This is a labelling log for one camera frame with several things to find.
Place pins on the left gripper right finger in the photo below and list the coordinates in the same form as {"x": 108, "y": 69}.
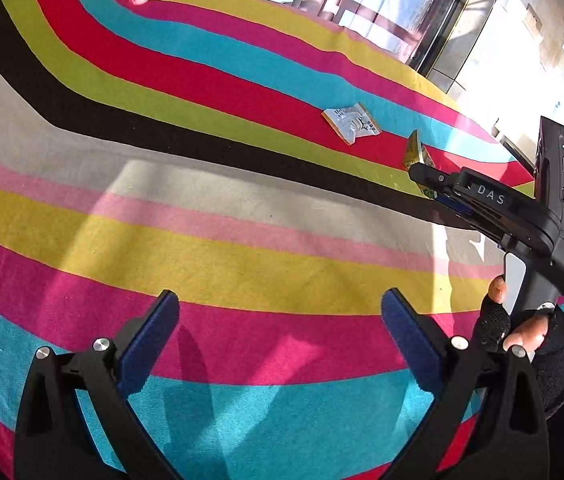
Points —
{"x": 510, "y": 437}

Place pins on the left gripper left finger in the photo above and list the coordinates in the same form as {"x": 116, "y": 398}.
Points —
{"x": 52, "y": 439}

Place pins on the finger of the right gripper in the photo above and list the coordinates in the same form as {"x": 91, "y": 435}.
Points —
{"x": 432, "y": 181}
{"x": 451, "y": 203}

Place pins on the green pea snack bag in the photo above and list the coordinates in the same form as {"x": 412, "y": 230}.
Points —
{"x": 416, "y": 153}

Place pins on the white orange snack bag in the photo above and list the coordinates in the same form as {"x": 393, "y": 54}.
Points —
{"x": 351, "y": 123}

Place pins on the right gloved hand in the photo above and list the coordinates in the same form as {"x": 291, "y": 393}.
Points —
{"x": 541, "y": 334}

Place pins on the striped colourful tablecloth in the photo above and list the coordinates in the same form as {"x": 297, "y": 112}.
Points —
{"x": 179, "y": 144}

